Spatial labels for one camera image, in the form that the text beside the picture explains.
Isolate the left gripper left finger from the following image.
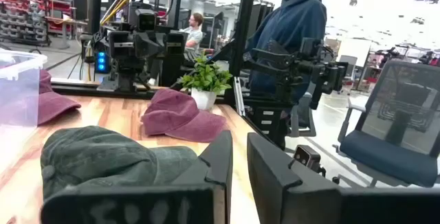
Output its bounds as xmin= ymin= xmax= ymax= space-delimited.
xmin=171 ymin=130 xmax=234 ymax=224

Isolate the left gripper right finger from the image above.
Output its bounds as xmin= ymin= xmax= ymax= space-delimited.
xmin=246 ymin=133 xmax=341 ymax=224

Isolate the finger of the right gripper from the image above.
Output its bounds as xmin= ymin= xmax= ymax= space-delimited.
xmin=149 ymin=33 xmax=166 ymax=59
xmin=133 ymin=33 xmax=151 ymax=60

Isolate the maroon baseball cap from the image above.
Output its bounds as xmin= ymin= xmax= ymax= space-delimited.
xmin=36 ymin=68 xmax=83 ymax=126
xmin=140 ymin=88 xmax=228 ymax=144

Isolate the dark green baseball cap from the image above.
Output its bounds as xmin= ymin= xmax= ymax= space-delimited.
xmin=40 ymin=125 xmax=207 ymax=201

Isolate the black jointed arm device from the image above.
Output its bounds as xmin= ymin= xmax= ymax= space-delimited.
xmin=246 ymin=37 xmax=349 ymax=111

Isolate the black box with blue lights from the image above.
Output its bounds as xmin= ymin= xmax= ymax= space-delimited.
xmin=93 ymin=47 xmax=111 ymax=74

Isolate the seated person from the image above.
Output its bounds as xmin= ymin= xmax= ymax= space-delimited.
xmin=178 ymin=12 xmax=204 ymax=55

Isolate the artificial plant in white pot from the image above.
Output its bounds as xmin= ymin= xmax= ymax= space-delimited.
xmin=179 ymin=52 xmax=234 ymax=111

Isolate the black drawer cabinet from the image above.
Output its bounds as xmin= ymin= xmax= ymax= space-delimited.
xmin=252 ymin=104 xmax=288 ymax=149

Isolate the silver aluminium bar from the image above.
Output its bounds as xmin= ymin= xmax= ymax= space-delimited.
xmin=232 ymin=76 xmax=246 ymax=117

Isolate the shelf with red bins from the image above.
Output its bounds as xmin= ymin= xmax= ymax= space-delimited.
xmin=0 ymin=0 xmax=76 ymax=46

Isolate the clear plastic storage bin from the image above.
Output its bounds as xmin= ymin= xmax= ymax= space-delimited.
xmin=0 ymin=49 xmax=48 ymax=170

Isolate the blue mesh office chair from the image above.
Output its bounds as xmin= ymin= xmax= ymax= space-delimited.
xmin=332 ymin=58 xmax=440 ymax=189

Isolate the standing person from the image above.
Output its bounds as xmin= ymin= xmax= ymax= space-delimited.
xmin=244 ymin=0 xmax=328 ymax=105

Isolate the white board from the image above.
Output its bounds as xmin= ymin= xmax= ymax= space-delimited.
xmin=338 ymin=37 xmax=373 ymax=69

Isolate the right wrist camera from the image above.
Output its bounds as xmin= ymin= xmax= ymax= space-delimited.
xmin=135 ymin=8 xmax=157 ymax=32

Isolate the yellow cable bundle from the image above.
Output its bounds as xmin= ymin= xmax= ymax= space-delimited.
xmin=98 ymin=0 xmax=147 ymax=25

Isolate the small table-level camera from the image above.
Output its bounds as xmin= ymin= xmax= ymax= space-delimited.
xmin=293 ymin=144 xmax=327 ymax=179

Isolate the black aluminium table frame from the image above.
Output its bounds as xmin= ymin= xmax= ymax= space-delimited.
xmin=51 ymin=0 xmax=259 ymax=107

